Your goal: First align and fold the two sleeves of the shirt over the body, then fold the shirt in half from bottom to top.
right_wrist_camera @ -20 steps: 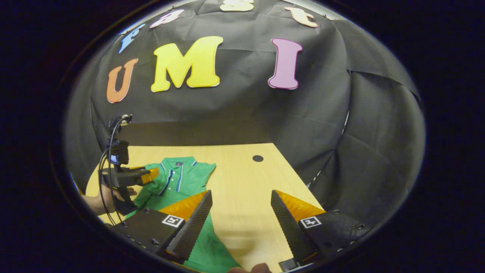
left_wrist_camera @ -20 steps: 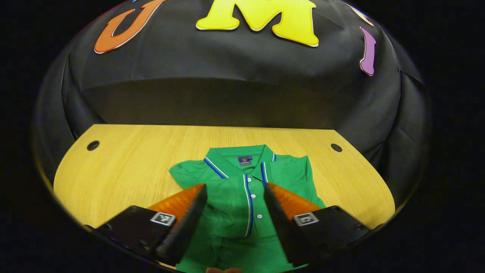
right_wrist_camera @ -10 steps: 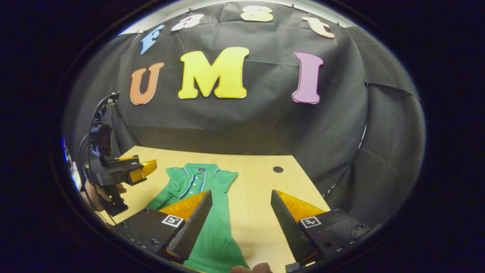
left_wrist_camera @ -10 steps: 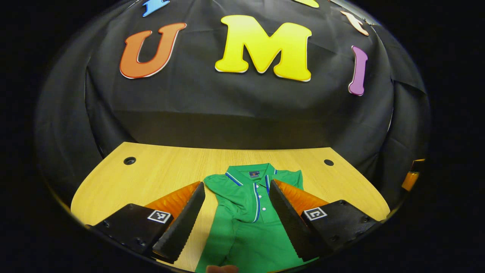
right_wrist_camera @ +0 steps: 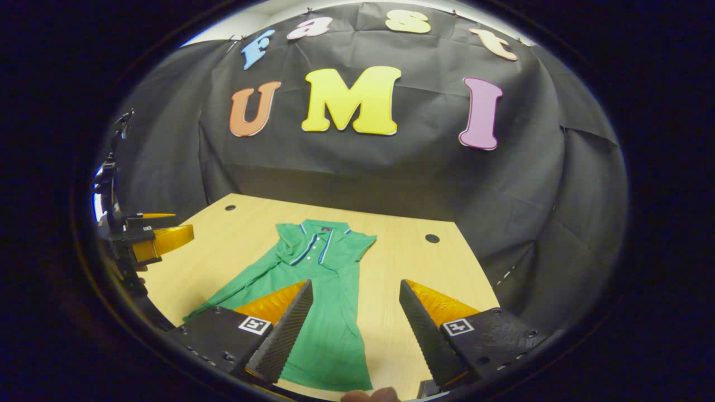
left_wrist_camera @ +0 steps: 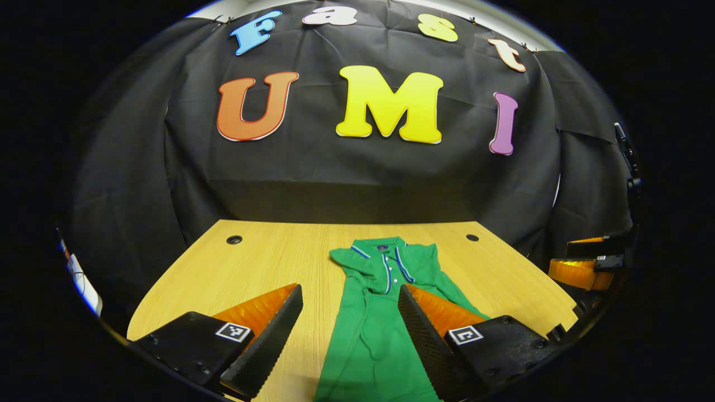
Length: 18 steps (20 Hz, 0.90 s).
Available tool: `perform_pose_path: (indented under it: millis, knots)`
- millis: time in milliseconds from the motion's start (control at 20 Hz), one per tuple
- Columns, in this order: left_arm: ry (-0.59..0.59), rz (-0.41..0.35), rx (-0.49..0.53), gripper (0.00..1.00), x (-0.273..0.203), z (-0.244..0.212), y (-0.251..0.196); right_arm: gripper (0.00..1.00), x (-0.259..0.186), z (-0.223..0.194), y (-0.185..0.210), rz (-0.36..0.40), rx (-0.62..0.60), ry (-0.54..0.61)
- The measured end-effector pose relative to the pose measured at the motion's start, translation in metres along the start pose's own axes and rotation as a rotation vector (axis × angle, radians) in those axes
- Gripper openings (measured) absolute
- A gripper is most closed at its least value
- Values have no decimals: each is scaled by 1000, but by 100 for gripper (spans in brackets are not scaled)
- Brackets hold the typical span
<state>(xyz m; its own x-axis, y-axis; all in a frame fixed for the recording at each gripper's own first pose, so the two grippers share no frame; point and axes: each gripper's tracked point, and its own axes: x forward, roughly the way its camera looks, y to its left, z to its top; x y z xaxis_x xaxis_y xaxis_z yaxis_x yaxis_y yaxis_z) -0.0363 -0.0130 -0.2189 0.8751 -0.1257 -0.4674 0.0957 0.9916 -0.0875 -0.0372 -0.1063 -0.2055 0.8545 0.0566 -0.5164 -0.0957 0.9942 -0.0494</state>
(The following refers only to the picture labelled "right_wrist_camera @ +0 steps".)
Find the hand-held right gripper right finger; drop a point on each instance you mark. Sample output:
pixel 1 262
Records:
pixel 422 335

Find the green T-shirt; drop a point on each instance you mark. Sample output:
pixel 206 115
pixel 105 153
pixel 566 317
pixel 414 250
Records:
pixel 329 312

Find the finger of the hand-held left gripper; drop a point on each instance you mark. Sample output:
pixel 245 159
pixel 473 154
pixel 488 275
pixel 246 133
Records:
pixel 165 240
pixel 139 222

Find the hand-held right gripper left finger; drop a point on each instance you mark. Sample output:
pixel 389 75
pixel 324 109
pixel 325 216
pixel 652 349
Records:
pixel 285 335

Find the black backdrop cloth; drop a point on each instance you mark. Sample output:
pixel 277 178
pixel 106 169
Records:
pixel 391 167

